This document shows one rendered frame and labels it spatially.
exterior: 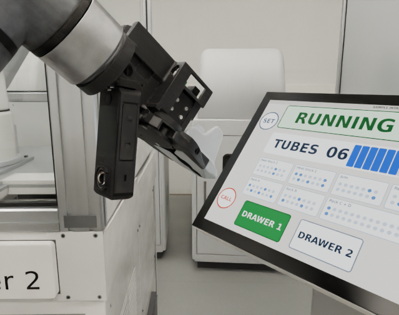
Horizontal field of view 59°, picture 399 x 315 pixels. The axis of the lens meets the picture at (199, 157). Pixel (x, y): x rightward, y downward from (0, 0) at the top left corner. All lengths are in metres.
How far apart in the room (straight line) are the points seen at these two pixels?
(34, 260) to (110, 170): 0.41
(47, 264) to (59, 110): 0.28
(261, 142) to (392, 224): 0.27
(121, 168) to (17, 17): 0.16
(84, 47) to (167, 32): 3.47
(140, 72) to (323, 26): 3.61
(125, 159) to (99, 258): 0.39
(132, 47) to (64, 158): 0.36
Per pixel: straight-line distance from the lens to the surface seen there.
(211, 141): 0.44
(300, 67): 3.85
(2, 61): 0.33
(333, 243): 0.52
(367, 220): 0.52
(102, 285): 0.75
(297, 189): 0.57
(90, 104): 0.65
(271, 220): 0.57
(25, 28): 0.33
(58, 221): 0.72
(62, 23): 0.33
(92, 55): 0.34
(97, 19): 0.34
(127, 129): 0.36
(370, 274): 0.49
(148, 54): 0.38
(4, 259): 0.76
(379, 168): 0.55
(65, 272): 0.75
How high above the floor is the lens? 1.22
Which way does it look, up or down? 12 degrees down
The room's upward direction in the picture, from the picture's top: straight up
